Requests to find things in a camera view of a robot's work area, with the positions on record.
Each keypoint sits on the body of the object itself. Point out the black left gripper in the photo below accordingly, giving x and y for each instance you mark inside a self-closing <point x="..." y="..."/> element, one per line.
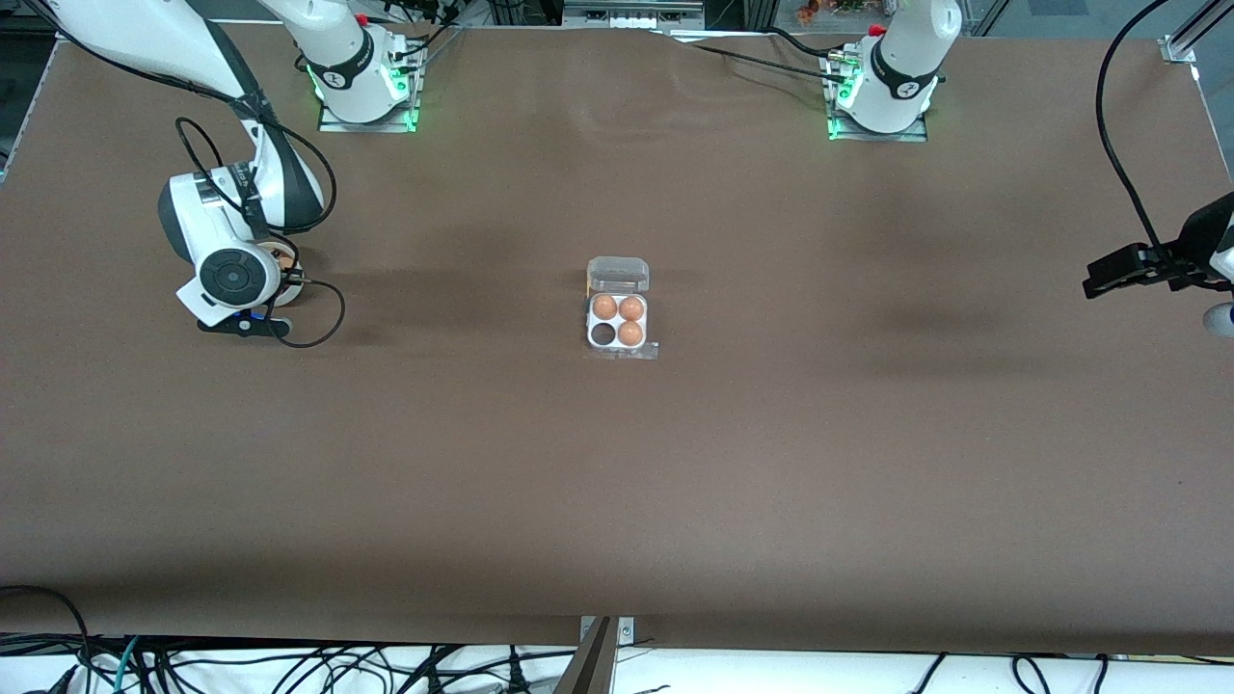
<point x="1198" y="241"/>

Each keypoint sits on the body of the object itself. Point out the clear plastic egg box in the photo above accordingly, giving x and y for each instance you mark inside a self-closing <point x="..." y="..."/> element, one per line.
<point x="617" y="275"/>

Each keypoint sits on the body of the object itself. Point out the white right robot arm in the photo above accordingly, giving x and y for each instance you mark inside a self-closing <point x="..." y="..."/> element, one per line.
<point x="145" y="43"/>

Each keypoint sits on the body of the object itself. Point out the brown egg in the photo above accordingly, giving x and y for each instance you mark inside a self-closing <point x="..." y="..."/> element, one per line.
<point x="604" y="306"/>
<point x="630" y="333"/>
<point x="286" y="257"/>
<point x="631" y="308"/>

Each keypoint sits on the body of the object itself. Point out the grey power strip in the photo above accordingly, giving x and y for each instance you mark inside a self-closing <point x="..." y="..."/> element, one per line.
<point x="631" y="14"/>

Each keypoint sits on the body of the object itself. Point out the white round bowl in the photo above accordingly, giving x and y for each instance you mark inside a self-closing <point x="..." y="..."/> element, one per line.
<point x="294" y="294"/>

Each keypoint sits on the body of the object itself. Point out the aluminium profile rail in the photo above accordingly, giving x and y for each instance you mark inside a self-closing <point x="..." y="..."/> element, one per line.
<point x="1184" y="43"/>

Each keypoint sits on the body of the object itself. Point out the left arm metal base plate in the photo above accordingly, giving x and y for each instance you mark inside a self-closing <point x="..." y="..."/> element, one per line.
<point x="916" y="135"/>

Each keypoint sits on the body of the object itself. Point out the metal table edge bracket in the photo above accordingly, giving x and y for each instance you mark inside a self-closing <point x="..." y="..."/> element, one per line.
<point x="625" y="631"/>

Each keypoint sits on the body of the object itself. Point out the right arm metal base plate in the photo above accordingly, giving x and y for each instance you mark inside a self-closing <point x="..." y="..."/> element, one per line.
<point x="410" y="114"/>

